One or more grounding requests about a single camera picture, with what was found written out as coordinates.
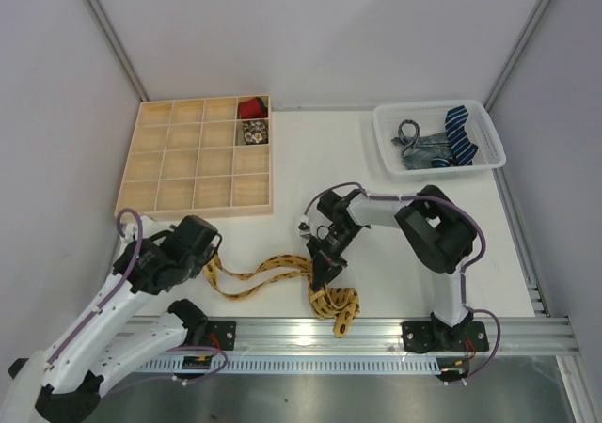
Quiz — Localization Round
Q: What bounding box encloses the yellow patterned tie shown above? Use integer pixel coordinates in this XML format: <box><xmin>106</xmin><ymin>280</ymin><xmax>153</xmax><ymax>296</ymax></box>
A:
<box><xmin>202</xmin><ymin>254</ymin><xmax>360</xmax><ymax>338</ymax></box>

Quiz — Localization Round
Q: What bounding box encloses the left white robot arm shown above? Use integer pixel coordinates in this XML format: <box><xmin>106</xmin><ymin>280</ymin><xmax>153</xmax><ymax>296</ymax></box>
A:
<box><xmin>1</xmin><ymin>214</ymin><xmax>222</xmax><ymax>422</ymax></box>

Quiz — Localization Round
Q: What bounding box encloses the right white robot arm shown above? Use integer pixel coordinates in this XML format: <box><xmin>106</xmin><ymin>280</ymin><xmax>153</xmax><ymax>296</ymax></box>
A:
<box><xmin>298</xmin><ymin>185</ymin><xmax>485</xmax><ymax>353</ymax></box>

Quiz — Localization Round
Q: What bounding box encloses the wooden compartment tray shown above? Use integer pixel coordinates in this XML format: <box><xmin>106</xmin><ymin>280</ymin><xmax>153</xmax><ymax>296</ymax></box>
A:
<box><xmin>116</xmin><ymin>94</ymin><xmax>274</xmax><ymax>221</ymax></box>

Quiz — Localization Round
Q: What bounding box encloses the grey paisley tie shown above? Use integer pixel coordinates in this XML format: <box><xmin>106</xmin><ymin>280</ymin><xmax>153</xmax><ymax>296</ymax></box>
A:
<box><xmin>391</xmin><ymin>119</ymin><xmax>450</xmax><ymax>170</ymax></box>

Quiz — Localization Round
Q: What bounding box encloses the rolled floral tie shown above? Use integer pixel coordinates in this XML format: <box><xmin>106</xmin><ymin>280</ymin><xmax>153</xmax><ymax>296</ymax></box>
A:
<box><xmin>242</xmin><ymin>118</ymin><xmax>269</xmax><ymax>145</ymax></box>

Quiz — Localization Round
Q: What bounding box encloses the rolled red tie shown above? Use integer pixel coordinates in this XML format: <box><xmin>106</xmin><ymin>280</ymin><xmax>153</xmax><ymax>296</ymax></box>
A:
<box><xmin>237</xmin><ymin>96</ymin><xmax>269</xmax><ymax>119</ymax></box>

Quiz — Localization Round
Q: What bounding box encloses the white plastic basket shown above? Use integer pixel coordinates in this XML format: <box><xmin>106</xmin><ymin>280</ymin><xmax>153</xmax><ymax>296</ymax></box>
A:
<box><xmin>372</xmin><ymin>100</ymin><xmax>506</xmax><ymax>177</ymax></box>

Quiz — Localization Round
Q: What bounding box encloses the blue striped tie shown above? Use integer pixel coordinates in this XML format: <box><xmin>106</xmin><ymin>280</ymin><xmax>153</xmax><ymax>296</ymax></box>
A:
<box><xmin>431</xmin><ymin>105</ymin><xmax>479</xmax><ymax>168</ymax></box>

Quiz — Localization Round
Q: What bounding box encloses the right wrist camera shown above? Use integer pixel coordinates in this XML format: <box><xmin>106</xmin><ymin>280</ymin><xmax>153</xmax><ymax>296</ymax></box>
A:
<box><xmin>297</xmin><ymin>214</ymin><xmax>314</xmax><ymax>240</ymax></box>

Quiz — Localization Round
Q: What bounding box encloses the aluminium mounting rail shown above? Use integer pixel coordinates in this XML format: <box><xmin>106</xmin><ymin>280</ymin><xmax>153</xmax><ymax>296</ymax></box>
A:
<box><xmin>225</xmin><ymin>317</ymin><xmax>579</xmax><ymax>356</ymax></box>

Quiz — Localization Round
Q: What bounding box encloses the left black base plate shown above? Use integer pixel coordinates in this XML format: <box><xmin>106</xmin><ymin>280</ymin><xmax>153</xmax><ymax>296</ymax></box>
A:
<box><xmin>185</xmin><ymin>320</ymin><xmax>237</xmax><ymax>351</ymax></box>

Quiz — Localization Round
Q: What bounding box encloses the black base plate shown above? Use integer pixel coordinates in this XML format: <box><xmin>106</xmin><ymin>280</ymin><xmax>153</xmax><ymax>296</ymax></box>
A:
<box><xmin>401</xmin><ymin>320</ymin><xmax>490</xmax><ymax>353</ymax></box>
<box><xmin>185</xmin><ymin>320</ymin><xmax>237</xmax><ymax>351</ymax></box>

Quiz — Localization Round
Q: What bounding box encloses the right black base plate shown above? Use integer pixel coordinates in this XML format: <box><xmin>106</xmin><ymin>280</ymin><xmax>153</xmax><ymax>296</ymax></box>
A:
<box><xmin>401</xmin><ymin>320</ymin><xmax>490</xmax><ymax>353</ymax></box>

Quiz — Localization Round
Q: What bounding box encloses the white slotted cable duct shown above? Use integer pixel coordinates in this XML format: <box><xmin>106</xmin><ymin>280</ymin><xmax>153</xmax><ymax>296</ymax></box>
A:
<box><xmin>137</xmin><ymin>354</ymin><xmax>441</xmax><ymax>375</ymax></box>

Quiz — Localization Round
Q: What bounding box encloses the left aluminium frame post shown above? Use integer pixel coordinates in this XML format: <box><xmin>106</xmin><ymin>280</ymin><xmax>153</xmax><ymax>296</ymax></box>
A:
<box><xmin>82</xmin><ymin>0</ymin><xmax>149</xmax><ymax>102</ymax></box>

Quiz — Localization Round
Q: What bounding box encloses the aluminium frame post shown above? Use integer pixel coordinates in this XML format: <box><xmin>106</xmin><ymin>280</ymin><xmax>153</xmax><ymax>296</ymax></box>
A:
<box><xmin>82</xmin><ymin>0</ymin><xmax>149</xmax><ymax>102</ymax></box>
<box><xmin>483</xmin><ymin>0</ymin><xmax>554</xmax><ymax>111</ymax></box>

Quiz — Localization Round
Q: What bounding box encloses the right aluminium frame post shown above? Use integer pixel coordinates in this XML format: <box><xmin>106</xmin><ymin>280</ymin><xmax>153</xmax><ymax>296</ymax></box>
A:
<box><xmin>483</xmin><ymin>0</ymin><xmax>554</xmax><ymax>111</ymax></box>

